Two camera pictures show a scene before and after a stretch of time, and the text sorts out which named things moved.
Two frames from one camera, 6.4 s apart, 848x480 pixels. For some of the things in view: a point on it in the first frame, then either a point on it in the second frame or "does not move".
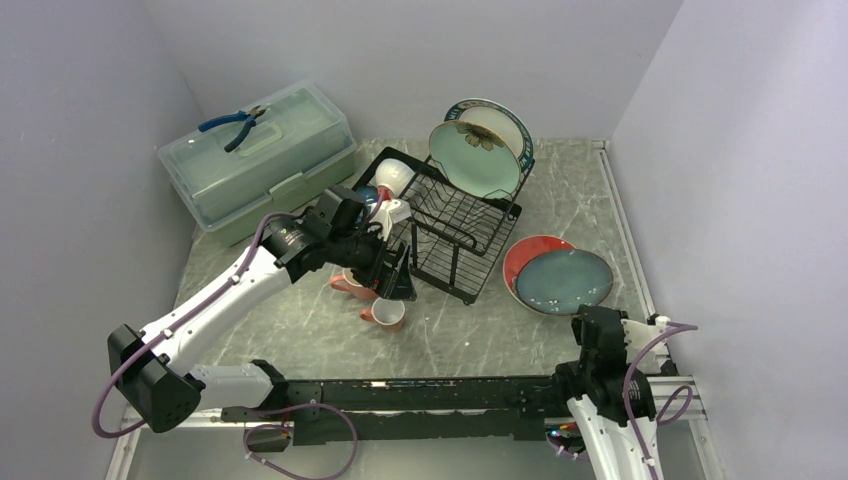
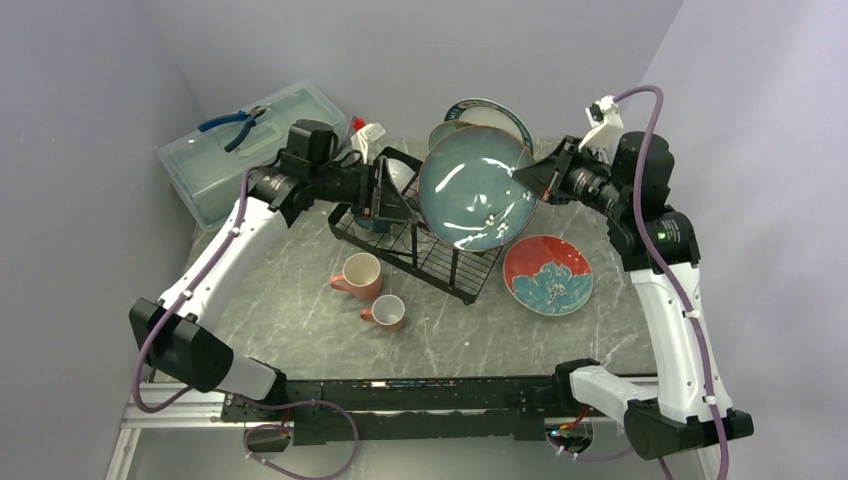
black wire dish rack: [456, 235] does not move
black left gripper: [391, 281] → [379, 197]
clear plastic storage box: [274, 156] does not move
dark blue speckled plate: [562, 281] → [468, 193]
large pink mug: [348, 282] does not move
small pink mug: [386, 312] does not move
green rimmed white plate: [499, 120] does not move
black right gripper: [576, 323] → [547, 177]
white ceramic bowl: [395, 175] does not move
